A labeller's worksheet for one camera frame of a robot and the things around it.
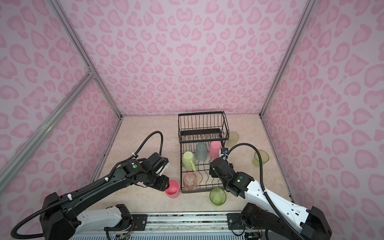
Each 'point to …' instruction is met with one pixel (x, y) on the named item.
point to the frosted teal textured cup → (201, 153)
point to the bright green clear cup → (217, 196)
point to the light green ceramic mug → (188, 161)
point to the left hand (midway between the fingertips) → (166, 183)
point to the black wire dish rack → (202, 136)
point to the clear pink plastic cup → (190, 181)
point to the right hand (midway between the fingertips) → (215, 164)
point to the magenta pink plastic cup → (174, 190)
